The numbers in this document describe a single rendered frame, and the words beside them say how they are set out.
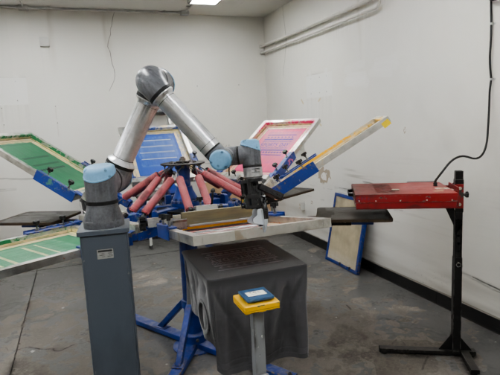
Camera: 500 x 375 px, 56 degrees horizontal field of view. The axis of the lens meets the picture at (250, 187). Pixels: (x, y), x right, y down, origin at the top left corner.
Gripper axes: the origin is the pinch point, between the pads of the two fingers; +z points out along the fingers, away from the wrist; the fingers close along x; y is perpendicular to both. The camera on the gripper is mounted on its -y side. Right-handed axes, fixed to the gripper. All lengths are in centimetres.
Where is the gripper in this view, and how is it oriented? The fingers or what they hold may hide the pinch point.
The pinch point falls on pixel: (263, 228)
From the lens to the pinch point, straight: 184.4
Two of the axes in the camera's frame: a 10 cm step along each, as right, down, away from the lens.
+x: 3.4, -0.4, -9.4
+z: 1.0, 9.9, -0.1
